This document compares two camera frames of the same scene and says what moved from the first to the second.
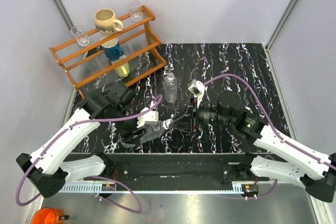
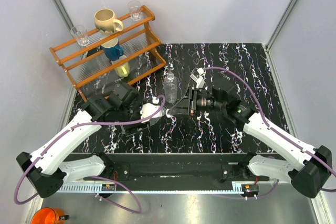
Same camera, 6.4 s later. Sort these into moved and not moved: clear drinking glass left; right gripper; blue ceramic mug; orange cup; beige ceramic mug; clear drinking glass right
Moved: right gripper
Not moved: beige ceramic mug; orange cup; clear drinking glass right; clear drinking glass left; blue ceramic mug
